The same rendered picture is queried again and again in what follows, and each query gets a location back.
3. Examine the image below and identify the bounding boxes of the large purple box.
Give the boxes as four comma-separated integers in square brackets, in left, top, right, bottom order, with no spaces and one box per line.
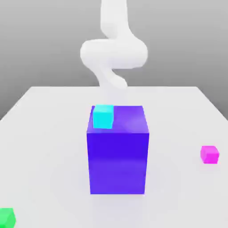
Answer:
[86,105,150,195]

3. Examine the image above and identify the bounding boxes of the small green cube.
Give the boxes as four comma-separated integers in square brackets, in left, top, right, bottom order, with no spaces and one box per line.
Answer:
[0,207,16,228]

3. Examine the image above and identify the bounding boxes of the small cyan cube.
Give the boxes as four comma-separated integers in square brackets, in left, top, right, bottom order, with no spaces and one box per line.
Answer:
[93,104,114,130]

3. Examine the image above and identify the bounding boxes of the small magenta cube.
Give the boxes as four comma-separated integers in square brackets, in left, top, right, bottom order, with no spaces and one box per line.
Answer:
[200,145,220,164]

